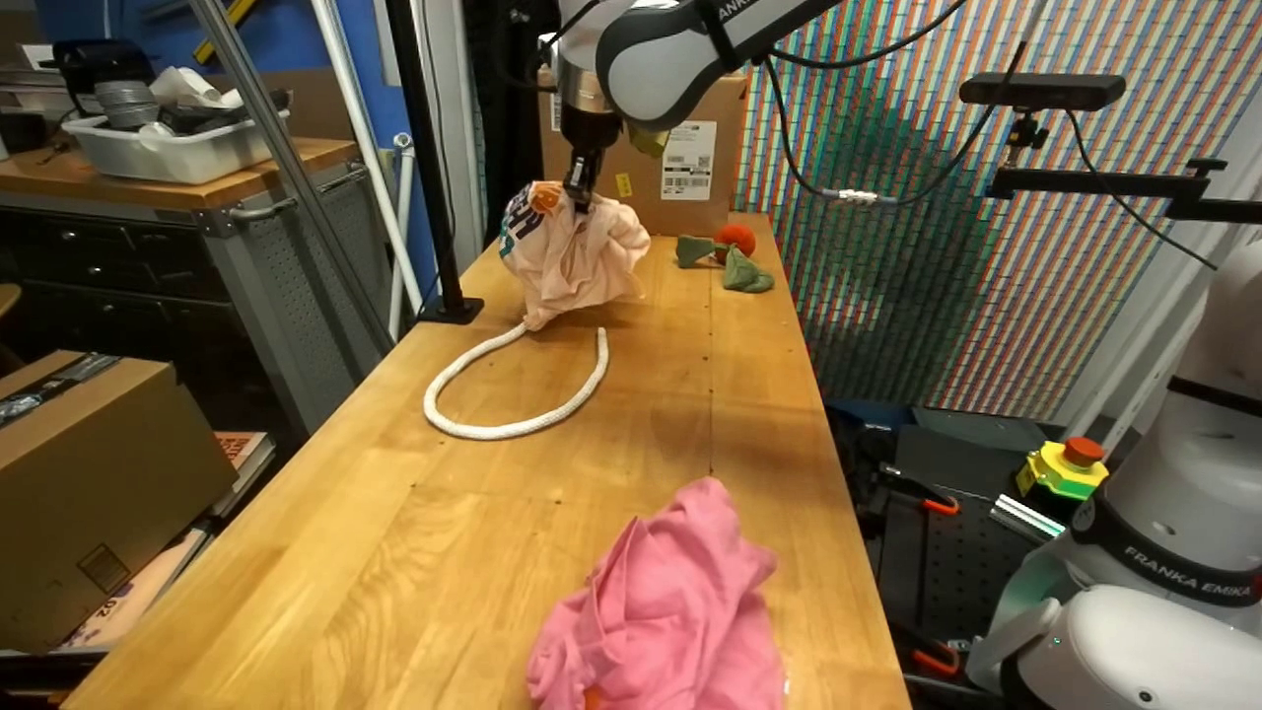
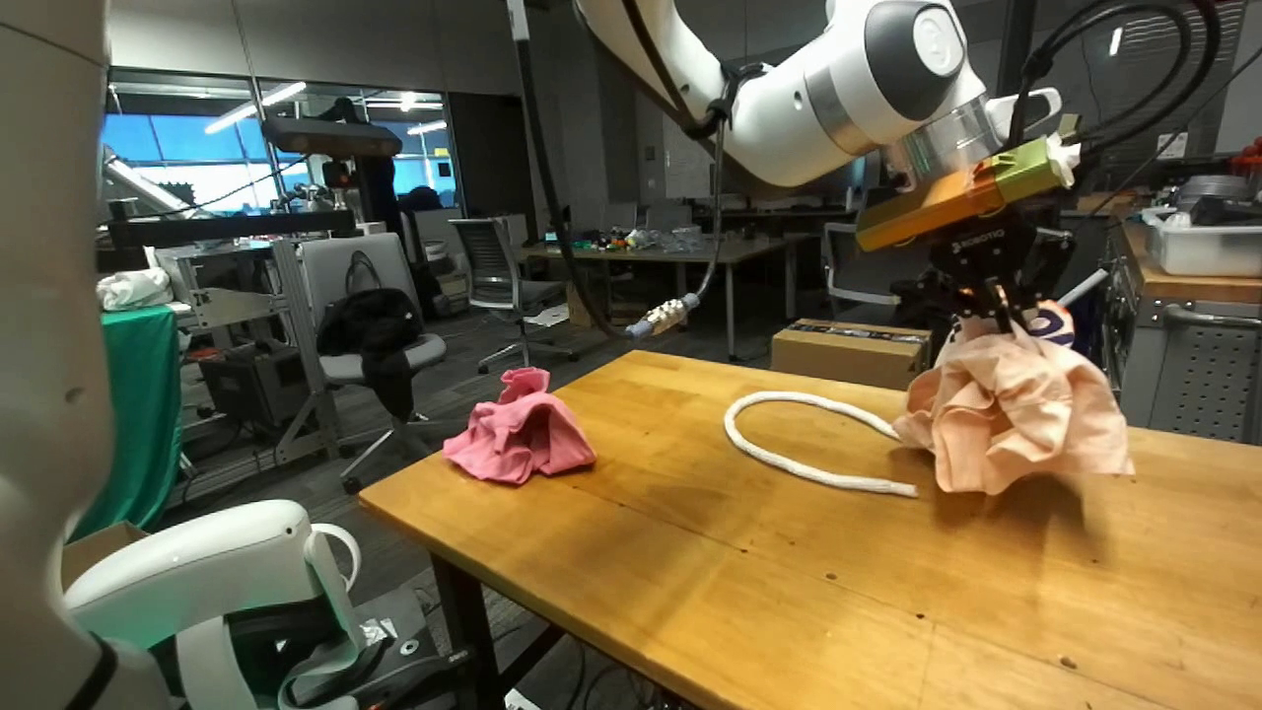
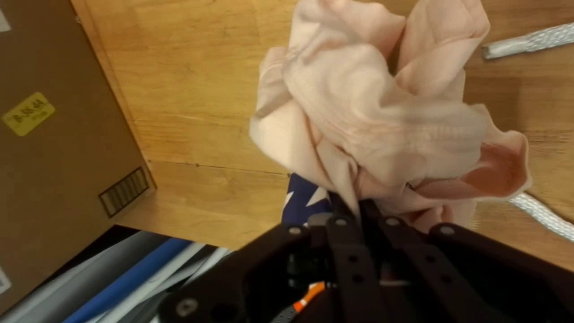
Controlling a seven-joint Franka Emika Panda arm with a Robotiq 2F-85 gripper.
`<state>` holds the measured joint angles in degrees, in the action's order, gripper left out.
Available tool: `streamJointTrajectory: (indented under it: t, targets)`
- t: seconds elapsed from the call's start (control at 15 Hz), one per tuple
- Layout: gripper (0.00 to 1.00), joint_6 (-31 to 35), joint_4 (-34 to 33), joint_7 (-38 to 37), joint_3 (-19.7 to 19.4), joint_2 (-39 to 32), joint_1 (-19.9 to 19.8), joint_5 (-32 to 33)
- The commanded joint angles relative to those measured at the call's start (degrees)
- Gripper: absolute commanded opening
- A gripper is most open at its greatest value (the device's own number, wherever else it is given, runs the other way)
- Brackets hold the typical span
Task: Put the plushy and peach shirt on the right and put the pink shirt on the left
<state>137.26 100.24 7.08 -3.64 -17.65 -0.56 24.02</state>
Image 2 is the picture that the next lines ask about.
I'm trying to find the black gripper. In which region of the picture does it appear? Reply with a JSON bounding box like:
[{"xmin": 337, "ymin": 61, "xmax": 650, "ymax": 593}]
[{"xmin": 923, "ymin": 212, "xmax": 1081, "ymax": 341}]

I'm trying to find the peach shirt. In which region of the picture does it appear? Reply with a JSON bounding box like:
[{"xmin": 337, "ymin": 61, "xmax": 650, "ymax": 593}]
[{"xmin": 897, "ymin": 303, "xmax": 1137, "ymax": 500}]

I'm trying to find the white rope loop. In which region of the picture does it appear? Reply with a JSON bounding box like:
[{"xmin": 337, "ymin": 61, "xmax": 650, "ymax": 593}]
[{"xmin": 719, "ymin": 385, "xmax": 923, "ymax": 500}]

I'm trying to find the pink shirt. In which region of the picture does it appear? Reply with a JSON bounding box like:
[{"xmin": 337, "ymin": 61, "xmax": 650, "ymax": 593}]
[{"xmin": 437, "ymin": 364, "xmax": 601, "ymax": 491}]

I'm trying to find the white slanted bar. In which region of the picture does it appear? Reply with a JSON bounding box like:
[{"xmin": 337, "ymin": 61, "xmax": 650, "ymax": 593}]
[{"xmin": 1057, "ymin": 268, "xmax": 1118, "ymax": 316}]

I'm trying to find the cardboard box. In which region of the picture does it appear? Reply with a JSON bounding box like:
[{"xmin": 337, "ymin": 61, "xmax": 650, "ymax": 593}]
[{"xmin": 771, "ymin": 316, "xmax": 939, "ymax": 393}]

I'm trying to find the grey perforated metal cabinet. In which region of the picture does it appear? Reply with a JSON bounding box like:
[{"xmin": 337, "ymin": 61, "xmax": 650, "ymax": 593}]
[{"xmin": 1118, "ymin": 309, "xmax": 1262, "ymax": 446}]

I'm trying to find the white plastic bin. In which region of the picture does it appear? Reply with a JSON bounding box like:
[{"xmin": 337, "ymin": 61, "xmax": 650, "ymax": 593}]
[{"xmin": 1140, "ymin": 203, "xmax": 1262, "ymax": 280}]

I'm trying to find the long office desk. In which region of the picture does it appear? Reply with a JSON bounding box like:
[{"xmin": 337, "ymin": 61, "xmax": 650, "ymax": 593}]
[{"xmin": 518, "ymin": 232, "xmax": 805, "ymax": 364}]

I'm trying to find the grey mesh office chair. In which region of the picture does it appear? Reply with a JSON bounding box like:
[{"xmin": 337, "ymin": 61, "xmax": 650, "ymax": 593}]
[{"xmin": 451, "ymin": 212, "xmax": 577, "ymax": 384}]

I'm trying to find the black jacket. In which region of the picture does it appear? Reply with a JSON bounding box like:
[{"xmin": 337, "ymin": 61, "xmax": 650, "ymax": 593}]
[{"xmin": 313, "ymin": 283, "xmax": 425, "ymax": 428}]

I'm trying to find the white office chair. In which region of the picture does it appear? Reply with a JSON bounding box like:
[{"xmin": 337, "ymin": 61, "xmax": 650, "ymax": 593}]
[{"xmin": 293, "ymin": 232, "xmax": 458, "ymax": 495}]

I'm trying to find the black equipment on stand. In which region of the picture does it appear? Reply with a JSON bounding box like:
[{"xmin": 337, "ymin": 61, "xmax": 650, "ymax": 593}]
[{"xmin": 258, "ymin": 94, "xmax": 408, "ymax": 203}]

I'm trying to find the ceiling light strip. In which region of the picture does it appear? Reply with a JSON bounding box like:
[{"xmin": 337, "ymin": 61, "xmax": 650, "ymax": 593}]
[{"xmin": 203, "ymin": 78, "xmax": 313, "ymax": 140}]

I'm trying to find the white shelving rack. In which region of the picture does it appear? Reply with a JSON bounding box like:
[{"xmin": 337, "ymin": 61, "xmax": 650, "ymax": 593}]
[{"xmin": 142, "ymin": 232, "xmax": 339, "ymax": 471}]

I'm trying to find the white chair with armrest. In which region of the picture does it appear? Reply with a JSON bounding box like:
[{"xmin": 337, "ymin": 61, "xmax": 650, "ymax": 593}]
[{"xmin": 54, "ymin": 496, "xmax": 372, "ymax": 710}]

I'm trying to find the green table cloth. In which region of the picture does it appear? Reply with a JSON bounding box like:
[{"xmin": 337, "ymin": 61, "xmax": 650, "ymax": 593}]
[{"xmin": 70, "ymin": 303, "xmax": 190, "ymax": 541}]

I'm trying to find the white bundle on cloth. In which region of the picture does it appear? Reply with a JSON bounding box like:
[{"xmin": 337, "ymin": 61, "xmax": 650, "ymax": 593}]
[{"xmin": 96, "ymin": 268, "xmax": 175, "ymax": 316}]

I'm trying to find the yellow green wrist camera mount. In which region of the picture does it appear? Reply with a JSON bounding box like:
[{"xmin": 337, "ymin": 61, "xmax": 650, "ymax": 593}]
[{"xmin": 851, "ymin": 133, "xmax": 1086, "ymax": 258}]

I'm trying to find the white frame mesh chair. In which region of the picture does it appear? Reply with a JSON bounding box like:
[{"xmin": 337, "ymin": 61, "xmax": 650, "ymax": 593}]
[{"xmin": 822, "ymin": 216, "xmax": 931, "ymax": 322}]

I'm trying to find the black looped wrist cable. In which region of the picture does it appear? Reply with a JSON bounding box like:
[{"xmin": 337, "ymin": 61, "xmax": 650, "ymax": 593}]
[{"xmin": 1019, "ymin": 0, "xmax": 1225, "ymax": 149}]

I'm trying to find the black table frame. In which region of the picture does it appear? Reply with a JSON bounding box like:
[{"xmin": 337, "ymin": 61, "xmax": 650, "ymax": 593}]
[{"xmin": 425, "ymin": 547, "xmax": 569, "ymax": 710}]

